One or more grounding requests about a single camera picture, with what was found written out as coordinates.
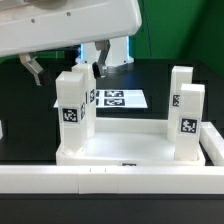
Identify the white fiducial marker sheet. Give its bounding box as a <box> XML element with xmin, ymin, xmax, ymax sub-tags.
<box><xmin>53</xmin><ymin>88</ymin><xmax>148</xmax><ymax>110</ymax></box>

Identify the white desk tabletop tray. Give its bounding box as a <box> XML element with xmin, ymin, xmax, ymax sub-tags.
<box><xmin>56</xmin><ymin>117</ymin><xmax>205</xmax><ymax>166</ymax></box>

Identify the white fence bar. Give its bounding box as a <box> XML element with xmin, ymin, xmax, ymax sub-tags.
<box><xmin>200</xmin><ymin>122</ymin><xmax>224</xmax><ymax>167</ymax></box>
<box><xmin>0</xmin><ymin>165</ymin><xmax>224</xmax><ymax>194</ymax></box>

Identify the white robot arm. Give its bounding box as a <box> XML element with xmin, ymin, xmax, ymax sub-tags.
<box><xmin>0</xmin><ymin>0</ymin><xmax>142</xmax><ymax>86</ymax></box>

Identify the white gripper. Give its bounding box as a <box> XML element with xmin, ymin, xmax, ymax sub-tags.
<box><xmin>0</xmin><ymin>0</ymin><xmax>142</xmax><ymax>86</ymax></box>

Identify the white left edge block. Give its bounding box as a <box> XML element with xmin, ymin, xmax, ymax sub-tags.
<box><xmin>0</xmin><ymin>120</ymin><xmax>3</xmax><ymax>140</ymax></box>

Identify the white front fence bar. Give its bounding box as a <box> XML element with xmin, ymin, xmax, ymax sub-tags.
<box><xmin>0</xmin><ymin>165</ymin><xmax>224</xmax><ymax>194</ymax></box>

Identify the white right fence bar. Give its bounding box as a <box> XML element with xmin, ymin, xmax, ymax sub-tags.
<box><xmin>200</xmin><ymin>122</ymin><xmax>224</xmax><ymax>167</ymax></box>

